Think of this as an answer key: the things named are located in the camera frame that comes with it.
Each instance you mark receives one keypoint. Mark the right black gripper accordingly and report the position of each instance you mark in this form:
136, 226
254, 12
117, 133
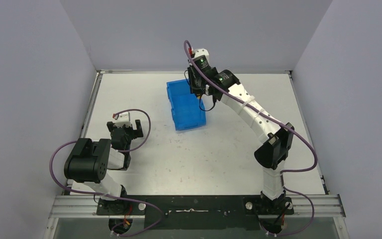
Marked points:
194, 88

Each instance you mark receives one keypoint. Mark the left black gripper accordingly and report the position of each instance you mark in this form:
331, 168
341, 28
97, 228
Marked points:
125, 129

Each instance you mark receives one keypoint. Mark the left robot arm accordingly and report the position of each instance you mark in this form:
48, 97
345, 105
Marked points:
89, 162

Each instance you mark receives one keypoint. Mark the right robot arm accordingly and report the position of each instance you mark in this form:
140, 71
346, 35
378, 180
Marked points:
276, 141

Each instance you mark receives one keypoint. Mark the blue plastic bin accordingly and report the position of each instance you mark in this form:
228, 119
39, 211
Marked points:
186, 109

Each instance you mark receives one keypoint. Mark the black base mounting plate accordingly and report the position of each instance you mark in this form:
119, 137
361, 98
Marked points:
197, 212

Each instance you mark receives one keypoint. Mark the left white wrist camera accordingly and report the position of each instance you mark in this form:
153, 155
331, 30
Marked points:
122, 119

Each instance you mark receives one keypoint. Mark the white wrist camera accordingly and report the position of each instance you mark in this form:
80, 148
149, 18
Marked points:
122, 119
200, 52

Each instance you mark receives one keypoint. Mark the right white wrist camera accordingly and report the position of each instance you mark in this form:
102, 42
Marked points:
200, 52

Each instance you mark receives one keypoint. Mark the aluminium front rail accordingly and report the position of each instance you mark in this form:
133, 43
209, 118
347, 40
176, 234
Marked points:
77, 206

